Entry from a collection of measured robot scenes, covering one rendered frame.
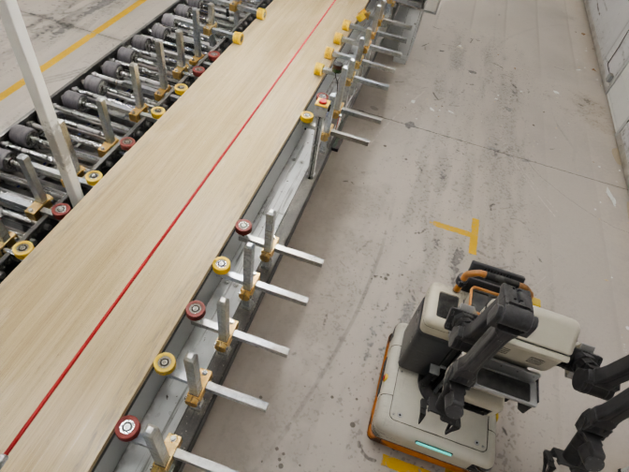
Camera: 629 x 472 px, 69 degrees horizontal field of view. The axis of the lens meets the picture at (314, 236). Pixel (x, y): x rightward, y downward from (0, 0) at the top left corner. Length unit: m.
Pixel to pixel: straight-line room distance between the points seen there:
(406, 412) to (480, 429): 0.39
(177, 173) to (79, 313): 0.88
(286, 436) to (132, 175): 1.60
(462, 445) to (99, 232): 2.02
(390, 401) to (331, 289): 0.93
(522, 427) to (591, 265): 1.60
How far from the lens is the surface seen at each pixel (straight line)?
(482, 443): 2.67
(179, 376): 1.91
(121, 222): 2.31
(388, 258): 3.43
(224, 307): 1.74
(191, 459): 1.83
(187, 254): 2.14
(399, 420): 2.55
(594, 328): 3.82
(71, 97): 3.23
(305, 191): 2.73
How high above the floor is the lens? 2.58
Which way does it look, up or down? 49 degrees down
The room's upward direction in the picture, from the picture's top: 12 degrees clockwise
